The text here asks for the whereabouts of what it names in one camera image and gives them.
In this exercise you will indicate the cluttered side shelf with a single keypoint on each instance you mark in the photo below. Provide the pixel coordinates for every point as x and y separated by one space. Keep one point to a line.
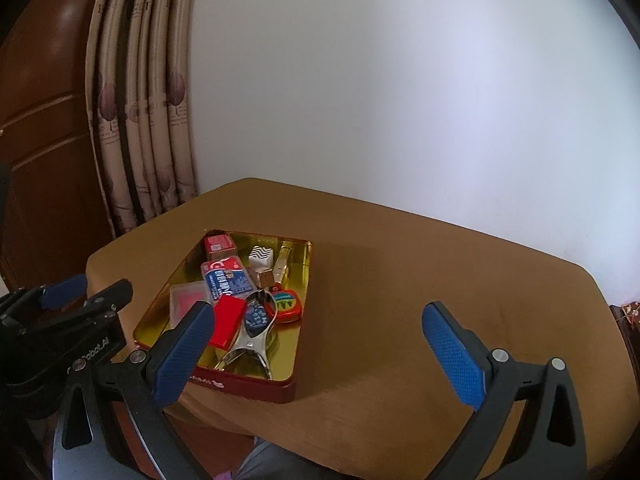
627 317

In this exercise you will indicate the clear box blue red label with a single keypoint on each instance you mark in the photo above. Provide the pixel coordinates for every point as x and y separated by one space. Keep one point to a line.
225 280

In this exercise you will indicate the beige leaf print curtain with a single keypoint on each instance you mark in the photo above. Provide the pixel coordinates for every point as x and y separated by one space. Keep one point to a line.
145 135

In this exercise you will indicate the person's jeans leg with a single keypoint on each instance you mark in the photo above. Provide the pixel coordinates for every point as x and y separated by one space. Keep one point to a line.
270 462

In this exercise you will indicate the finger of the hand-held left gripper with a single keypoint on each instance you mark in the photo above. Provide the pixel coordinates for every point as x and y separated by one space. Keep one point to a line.
62 291
107 297

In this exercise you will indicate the red tin box gold inside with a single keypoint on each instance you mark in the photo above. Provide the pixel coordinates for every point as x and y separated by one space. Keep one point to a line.
286 352

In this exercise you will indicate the black white zigzag cube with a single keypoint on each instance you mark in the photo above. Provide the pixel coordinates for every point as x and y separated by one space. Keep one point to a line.
261 256

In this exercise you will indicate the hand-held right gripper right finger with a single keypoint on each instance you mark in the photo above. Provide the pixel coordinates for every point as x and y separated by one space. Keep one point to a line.
452 360

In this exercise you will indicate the dark red small box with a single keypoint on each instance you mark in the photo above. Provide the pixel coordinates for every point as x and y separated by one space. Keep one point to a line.
220 245

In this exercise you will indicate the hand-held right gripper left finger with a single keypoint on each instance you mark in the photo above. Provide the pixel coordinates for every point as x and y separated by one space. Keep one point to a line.
182 355

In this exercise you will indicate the blue patterned cube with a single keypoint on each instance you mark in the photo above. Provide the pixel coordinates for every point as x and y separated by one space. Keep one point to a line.
255 319

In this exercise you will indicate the clear plastic box red contents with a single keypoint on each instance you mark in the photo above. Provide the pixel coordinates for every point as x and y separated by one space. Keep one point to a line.
185 302

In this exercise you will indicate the brown wooden door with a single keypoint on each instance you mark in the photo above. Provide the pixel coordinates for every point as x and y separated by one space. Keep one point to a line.
45 135

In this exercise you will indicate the bright red small box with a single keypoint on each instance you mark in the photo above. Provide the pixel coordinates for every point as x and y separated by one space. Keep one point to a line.
227 320

